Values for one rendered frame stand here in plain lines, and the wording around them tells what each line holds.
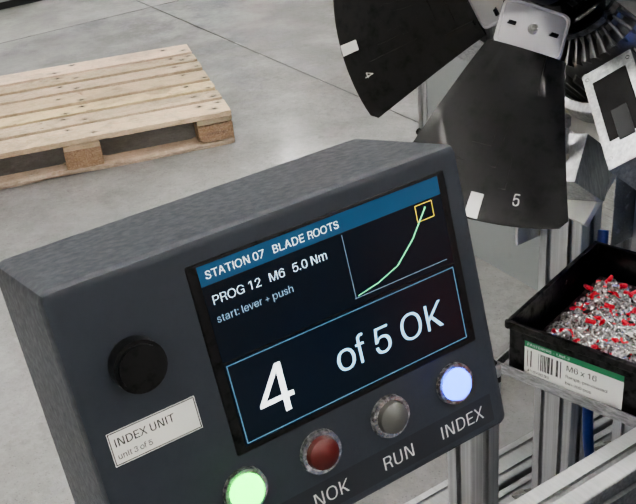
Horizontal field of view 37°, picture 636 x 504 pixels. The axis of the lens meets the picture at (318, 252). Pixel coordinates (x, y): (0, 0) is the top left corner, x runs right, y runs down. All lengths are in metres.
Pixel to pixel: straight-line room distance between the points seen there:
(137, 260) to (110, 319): 0.03
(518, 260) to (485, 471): 1.93
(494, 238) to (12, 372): 1.39
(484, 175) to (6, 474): 1.54
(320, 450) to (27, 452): 1.92
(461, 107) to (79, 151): 2.72
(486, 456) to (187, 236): 0.36
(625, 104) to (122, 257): 0.86
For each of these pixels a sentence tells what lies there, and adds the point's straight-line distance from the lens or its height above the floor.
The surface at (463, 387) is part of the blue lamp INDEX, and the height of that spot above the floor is 1.12.
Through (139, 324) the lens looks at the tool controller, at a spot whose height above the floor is 1.22.
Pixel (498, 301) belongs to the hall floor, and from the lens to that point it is 2.72.
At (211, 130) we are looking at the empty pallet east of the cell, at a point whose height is 0.07.
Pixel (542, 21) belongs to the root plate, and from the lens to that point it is 1.27.
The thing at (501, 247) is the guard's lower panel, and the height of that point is 0.13.
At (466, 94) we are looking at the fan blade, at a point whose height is 1.05.
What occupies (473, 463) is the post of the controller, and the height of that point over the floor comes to 0.97.
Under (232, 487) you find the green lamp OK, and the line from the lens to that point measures 0.53.
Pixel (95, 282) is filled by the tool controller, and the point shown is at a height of 1.25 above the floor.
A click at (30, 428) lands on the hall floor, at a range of 2.51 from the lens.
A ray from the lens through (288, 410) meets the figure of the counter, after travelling 0.54.
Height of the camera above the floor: 1.48
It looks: 30 degrees down
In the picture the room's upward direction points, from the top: 6 degrees counter-clockwise
